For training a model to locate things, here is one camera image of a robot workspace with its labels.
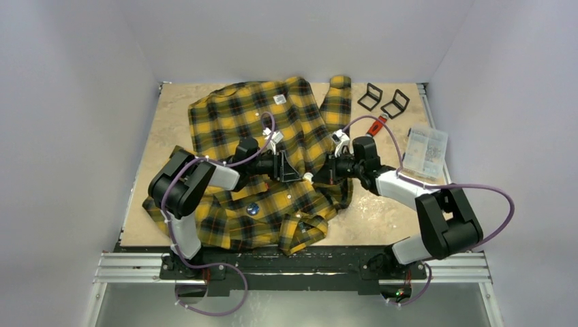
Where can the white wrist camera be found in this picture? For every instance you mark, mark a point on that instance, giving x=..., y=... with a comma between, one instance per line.
x=272, y=139
x=341, y=141

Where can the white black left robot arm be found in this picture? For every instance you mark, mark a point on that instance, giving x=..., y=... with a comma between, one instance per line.
x=179, y=186

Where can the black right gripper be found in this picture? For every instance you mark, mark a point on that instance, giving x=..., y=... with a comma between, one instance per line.
x=331, y=167

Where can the black square frame left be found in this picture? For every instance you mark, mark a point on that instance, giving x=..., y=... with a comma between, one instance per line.
x=371, y=98

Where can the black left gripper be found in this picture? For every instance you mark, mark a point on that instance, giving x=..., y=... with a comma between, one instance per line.
x=286, y=172

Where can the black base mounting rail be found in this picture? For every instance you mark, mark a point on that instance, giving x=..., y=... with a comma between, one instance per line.
x=362, y=269

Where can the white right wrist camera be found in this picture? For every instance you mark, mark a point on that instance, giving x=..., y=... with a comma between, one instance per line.
x=341, y=141

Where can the black square frame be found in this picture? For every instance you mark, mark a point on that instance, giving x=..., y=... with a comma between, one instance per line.
x=397, y=105
x=371, y=98

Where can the black square frame right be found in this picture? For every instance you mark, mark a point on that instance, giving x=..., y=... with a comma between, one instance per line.
x=397, y=105

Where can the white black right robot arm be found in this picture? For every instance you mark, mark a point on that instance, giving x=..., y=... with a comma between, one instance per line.
x=447, y=223

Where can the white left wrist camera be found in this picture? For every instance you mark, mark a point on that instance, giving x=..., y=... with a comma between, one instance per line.
x=272, y=139

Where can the silver gold round brooch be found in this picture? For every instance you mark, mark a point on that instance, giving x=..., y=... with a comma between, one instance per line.
x=308, y=177

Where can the clear plastic screw box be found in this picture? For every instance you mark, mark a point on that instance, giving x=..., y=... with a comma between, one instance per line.
x=425, y=152

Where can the yellow black plaid shirt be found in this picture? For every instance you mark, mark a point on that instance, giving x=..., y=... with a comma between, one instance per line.
x=292, y=215

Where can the red handled adjustable wrench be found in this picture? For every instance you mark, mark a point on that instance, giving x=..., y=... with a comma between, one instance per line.
x=377, y=125

